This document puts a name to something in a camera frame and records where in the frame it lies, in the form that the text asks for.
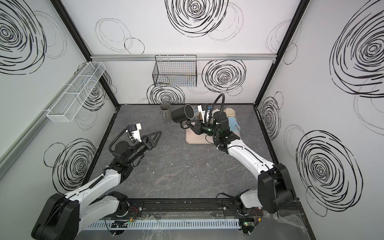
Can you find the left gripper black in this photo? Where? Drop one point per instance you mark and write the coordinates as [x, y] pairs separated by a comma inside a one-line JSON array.
[[145, 142]]

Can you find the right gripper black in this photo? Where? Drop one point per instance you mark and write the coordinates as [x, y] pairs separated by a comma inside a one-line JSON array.
[[195, 127]]

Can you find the grey mug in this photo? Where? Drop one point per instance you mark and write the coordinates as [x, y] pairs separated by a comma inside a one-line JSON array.
[[166, 111]]

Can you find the black mug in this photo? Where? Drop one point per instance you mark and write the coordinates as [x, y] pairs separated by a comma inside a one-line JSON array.
[[183, 113]]

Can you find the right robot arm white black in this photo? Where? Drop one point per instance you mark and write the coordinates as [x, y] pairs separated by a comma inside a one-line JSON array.
[[275, 188]]

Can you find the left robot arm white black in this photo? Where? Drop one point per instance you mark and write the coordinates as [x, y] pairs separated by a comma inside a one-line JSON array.
[[64, 216]]

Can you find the light blue mug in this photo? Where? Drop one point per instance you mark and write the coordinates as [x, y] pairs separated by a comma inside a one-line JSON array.
[[233, 124]]

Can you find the beige tan mug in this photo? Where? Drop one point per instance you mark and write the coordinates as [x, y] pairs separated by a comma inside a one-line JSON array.
[[230, 112]]

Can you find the beige plastic tray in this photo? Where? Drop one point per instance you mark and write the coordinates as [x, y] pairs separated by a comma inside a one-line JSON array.
[[192, 138]]

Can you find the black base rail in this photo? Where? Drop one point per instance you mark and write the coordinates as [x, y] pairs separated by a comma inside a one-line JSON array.
[[217, 207]]

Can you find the aluminium wall rail back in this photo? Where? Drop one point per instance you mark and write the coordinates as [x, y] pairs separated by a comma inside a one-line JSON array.
[[183, 57]]

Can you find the aluminium wall rail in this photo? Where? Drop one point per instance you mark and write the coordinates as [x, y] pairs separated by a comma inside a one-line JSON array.
[[183, 57], [13, 153]]

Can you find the white wire shelf basket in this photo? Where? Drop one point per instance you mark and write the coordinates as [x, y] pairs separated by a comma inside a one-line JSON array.
[[83, 92]]

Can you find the white slotted cable duct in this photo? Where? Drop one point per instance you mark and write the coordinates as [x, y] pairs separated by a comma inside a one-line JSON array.
[[186, 224]]

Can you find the black corner frame post left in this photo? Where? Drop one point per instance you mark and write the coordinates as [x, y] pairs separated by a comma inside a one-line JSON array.
[[66, 19]]

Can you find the black corner frame post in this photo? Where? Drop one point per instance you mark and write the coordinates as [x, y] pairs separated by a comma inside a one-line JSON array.
[[66, 19], [282, 49]]

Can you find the aluminium wall rail left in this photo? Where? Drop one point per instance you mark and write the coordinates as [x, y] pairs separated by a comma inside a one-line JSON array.
[[13, 153]]

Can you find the black corner frame post right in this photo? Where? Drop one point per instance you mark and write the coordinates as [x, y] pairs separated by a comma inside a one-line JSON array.
[[282, 49]]

